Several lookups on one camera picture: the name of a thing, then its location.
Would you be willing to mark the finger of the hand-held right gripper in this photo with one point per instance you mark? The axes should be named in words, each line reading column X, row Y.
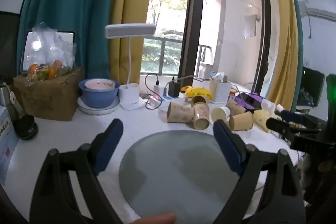
column 283, row 127
column 291, row 116

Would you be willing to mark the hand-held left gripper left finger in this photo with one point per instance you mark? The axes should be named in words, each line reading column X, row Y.
column 109, row 145

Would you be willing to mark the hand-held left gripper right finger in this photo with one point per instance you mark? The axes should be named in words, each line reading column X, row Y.
column 227, row 148

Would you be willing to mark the brown paper cup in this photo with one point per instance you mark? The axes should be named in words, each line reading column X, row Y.
column 241, row 121
column 235, row 107

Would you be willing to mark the white paper cup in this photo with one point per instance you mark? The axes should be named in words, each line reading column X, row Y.
column 220, row 113

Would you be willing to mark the person's left hand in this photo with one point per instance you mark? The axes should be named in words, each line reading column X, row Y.
column 155, row 219

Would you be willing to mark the yellow sponge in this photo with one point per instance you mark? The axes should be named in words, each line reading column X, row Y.
column 261, row 120

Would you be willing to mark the dark monitor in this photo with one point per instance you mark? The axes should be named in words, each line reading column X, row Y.
column 312, row 87

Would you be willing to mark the white plate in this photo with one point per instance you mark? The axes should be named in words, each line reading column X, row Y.
column 89, row 108

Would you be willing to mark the purple box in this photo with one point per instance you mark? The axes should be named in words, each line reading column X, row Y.
column 249, row 100

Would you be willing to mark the blue bowl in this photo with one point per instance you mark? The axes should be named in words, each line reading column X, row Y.
column 99, row 98

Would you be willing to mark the grey round glass plate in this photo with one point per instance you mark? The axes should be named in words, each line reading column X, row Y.
column 181, row 174

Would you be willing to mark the white woven pen holder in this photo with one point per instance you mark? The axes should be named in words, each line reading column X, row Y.
column 220, row 91

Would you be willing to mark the white charger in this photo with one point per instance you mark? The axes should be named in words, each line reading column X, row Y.
column 158, row 90

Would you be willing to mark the white power strip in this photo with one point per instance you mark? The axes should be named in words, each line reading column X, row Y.
column 168, row 99

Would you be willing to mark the cardboard box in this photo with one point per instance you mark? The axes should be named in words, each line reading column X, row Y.
column 50, row 98

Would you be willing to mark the black charger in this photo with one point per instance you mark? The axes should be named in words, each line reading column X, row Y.
column 174, row 88

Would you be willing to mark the black round lid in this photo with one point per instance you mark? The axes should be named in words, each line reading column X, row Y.
column 25, row 127

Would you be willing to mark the hanging white cloth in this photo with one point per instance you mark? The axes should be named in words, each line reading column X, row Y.
column 251, row 26

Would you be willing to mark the blue and white box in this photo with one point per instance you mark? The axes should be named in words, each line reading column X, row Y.
column 6, row 142

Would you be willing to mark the white air conditioner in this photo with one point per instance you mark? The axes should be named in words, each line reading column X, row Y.
column 319, row 12

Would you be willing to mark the plastic bag of fruit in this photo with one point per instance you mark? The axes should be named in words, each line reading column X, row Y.
column 50, row 56

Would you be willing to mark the silver flask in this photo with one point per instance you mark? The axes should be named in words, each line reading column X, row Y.
column 8, row 95

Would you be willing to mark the white desk lamp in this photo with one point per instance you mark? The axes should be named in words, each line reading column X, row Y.
column 130, row 31

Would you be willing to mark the white tablet screen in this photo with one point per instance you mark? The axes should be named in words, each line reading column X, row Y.
column 29, row 45

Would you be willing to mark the teal curtain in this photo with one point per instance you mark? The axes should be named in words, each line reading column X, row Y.
column 68, row 3

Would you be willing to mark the dark window frame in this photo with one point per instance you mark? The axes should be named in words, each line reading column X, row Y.
column 194, row 16

